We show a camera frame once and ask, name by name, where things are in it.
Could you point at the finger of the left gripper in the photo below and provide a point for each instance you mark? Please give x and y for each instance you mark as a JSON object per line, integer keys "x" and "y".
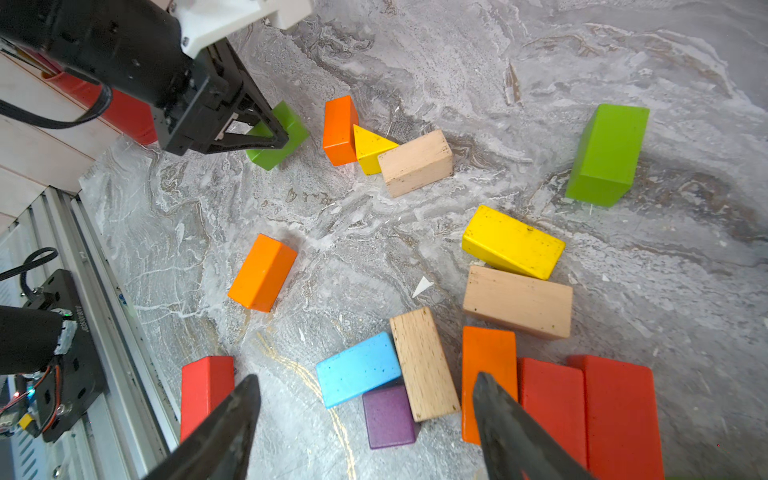
{"x": 247, "y": 101}
{"x": 238, "y": 142}

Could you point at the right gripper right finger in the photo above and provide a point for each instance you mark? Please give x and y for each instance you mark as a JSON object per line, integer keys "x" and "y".
{"x": 514, "y": 445}

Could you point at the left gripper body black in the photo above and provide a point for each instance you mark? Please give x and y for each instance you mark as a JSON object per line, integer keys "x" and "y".
{"x": 198, "y": 111}

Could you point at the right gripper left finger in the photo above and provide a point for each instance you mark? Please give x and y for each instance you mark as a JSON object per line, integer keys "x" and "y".
{"x": 219, "y": 448}

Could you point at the orange block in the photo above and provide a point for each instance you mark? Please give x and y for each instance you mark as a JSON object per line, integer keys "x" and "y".
{"x": 263, "y": 274}
{"x": 491, "y": 351}
{"x": 338, "y": 137}

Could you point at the yellow triangle block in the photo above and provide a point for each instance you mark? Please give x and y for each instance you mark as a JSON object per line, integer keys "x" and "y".
{"x": 368, "y": 147}

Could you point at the natural wood block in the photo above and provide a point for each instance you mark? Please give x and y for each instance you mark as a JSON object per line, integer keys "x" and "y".
{"x": 537, "y": 307}
{"x": 416, "y": 164}
{"x": 426, "y": 374}

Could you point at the yellow rectangular block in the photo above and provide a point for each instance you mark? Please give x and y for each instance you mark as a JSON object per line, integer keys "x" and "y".
{"x": 510, "y": 245}

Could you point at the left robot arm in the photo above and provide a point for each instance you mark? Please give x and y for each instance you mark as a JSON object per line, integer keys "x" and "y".
{"x": 130, "y": 46}

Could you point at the red pen holder cup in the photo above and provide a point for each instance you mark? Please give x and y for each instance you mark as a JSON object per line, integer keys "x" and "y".
{"x": 128, "y": 114}

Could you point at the red block pair left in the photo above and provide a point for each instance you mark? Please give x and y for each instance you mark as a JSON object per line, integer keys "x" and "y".
{"x": 554, "y": 395}

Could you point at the red block pair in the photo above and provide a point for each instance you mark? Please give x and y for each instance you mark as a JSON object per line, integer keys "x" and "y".
{"x": 622, "y": 426}
{"x": 554, "y": 395}

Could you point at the red block front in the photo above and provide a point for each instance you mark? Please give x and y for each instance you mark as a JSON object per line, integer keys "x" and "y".
{"x": 205, "y": 384}

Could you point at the red block pair right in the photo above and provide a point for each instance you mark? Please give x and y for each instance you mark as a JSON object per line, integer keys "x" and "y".
{"x": 622, "y": 426}

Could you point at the purple cube block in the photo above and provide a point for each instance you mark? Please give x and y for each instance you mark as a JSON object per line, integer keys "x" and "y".
{"x": 388, "y": 416}

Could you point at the light blue block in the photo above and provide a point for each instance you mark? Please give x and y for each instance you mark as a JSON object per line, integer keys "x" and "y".
{"x": 357, "y": 370}

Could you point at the green block far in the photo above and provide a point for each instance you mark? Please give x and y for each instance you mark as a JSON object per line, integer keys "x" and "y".
{"x": 607, "y": 155}

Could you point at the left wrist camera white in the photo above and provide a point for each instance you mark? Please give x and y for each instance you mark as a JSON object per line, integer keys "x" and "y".
{"x": 204, "y": 22}

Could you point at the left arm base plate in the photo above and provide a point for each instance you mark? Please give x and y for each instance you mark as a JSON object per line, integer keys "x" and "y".
{"x": 50, "y": 335}

